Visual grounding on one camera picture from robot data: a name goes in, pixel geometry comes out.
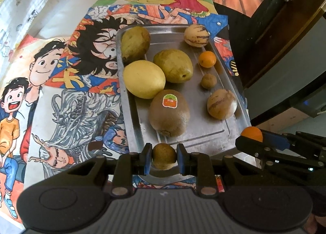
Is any small brown longan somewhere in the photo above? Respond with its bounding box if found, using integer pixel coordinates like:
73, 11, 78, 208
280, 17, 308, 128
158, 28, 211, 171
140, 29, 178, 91
152, 143, 177, 171
200, 74, 217, 90

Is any small orange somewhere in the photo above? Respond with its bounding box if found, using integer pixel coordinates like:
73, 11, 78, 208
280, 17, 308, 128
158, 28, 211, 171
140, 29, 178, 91
241, 126, 263, 142

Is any brown kiwi with sticker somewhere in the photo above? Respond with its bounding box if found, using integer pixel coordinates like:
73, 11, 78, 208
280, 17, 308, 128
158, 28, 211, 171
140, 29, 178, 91
149, 89, 190, 137

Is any brown striped round fruit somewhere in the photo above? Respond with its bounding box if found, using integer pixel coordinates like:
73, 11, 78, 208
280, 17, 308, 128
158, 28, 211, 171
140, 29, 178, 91
207, 89, 238, 120

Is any yellow lemon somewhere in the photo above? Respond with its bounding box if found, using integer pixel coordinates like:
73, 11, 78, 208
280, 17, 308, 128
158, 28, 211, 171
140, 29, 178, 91
123, 60, 166, 99

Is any yellow-green guava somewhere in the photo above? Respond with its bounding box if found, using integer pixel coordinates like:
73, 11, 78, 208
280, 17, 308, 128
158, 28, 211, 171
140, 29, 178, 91
153, 49, 193, 83

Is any small orange kumquat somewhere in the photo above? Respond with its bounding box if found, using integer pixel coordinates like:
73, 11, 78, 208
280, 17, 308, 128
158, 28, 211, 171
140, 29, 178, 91
198, 51, 217, 68

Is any green-yellow pear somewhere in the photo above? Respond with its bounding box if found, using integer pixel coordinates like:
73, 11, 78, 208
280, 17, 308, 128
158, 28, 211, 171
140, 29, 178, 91
120, 26, 151, 64

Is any striped pepino melon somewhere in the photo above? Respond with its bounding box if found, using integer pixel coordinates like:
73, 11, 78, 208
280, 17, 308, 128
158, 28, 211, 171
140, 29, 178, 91
184, 24, 210, 48

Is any person's right hand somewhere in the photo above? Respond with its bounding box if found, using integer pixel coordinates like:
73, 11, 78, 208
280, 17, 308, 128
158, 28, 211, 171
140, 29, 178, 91
303, 214, 326, 234

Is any grey hair character drawing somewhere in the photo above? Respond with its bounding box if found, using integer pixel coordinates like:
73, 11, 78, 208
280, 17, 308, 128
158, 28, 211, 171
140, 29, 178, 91
24, 86, 129, 188

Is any grey metal baking tray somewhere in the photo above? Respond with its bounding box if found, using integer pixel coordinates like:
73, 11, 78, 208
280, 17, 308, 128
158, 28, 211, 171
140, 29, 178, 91
116, 24, 250, 158

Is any black appliance door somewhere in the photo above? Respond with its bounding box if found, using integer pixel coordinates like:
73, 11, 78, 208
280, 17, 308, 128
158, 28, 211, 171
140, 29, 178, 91
213, 0, 326, 128

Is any two boys drawing paper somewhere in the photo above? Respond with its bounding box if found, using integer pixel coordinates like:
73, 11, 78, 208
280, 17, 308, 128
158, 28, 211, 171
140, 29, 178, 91
1, 35, 68, 233

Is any white cartoon print cloth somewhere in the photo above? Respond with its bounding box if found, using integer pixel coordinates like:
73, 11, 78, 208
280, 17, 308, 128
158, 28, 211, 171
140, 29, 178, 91
0, 0, 92, 56

